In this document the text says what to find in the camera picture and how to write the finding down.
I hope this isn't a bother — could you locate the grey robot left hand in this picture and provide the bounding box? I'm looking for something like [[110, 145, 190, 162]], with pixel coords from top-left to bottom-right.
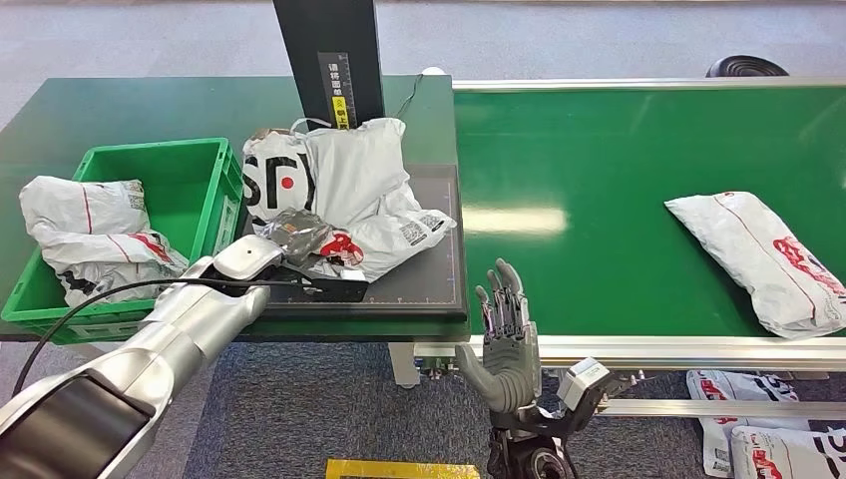
[[257, 208, 335, 265]]

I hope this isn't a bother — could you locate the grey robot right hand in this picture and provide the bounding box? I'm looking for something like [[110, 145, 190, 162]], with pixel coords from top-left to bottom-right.
[[454, 257, 544, 414]]

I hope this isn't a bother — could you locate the white plastic courier bag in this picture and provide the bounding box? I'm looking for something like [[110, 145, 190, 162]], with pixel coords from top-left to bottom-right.
[[663, 192, 846, 341], [240, 117, 457, 284], [686, 369, 811, 479], [729, 426, 846, 479], [19, 175, 190, 308]]

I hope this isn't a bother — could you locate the black scanner platform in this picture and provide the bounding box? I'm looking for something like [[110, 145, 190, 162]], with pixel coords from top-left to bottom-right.
[[220, 164, 469, 323]]

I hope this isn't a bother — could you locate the green plastic crate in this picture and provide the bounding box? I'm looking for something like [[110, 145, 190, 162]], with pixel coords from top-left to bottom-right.
[[1, 137, 247, 345]]

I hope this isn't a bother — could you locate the yellow floor tape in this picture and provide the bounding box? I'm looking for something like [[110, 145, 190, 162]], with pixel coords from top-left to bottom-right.
[[324, 457, 483, 479]]

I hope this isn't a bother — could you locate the yellow and black column label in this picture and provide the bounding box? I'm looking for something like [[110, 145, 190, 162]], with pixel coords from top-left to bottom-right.
[[316, 51, 358, 130]]

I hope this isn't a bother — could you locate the black scanner column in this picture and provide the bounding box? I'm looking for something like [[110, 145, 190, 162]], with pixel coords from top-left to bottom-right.
[[272, 0, 386, 132]]

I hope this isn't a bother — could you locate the dark green table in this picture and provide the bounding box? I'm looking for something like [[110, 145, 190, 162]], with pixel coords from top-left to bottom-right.
[[0, 74, 472, 345]]

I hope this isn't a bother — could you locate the black round ribbed stool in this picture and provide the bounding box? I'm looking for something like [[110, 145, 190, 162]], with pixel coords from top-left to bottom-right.
[[704, 54, 790, 78]]

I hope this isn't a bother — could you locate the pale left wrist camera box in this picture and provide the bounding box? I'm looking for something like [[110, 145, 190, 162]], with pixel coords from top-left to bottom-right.
[[212, 235, 284, 280]]

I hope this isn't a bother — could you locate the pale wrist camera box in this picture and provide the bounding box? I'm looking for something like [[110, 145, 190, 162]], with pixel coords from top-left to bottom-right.
[[557, 357, 611, 411], [212, 235, 284, 280]]

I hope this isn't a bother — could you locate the black left wrist camera bracket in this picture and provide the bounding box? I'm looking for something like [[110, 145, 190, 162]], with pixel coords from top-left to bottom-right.
[[198, 260, 369, 304]]

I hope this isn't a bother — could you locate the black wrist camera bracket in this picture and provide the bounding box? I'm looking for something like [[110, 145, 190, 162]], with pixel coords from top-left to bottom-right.
[[492, 369, 645, 441], [198, 260, 369, 304]]

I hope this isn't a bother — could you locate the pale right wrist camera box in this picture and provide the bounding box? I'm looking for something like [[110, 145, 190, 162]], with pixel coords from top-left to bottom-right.
[[557, 357, 611, 411]]

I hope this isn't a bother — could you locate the black right wrist camera bracket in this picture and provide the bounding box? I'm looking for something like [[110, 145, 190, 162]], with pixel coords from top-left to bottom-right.
[[492, 369, 645, 441]]

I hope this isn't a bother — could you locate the thin black scanner cable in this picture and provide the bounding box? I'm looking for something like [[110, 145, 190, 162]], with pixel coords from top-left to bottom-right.
[[395, 72, 424, 122]]

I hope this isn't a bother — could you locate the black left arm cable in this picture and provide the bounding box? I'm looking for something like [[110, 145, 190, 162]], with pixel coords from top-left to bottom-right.
[[11, 277, 298, 398]]

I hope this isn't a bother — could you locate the green conveyor with aluminium frame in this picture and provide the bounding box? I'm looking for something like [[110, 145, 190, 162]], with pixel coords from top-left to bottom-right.
[[412, 76, 846, 419]]

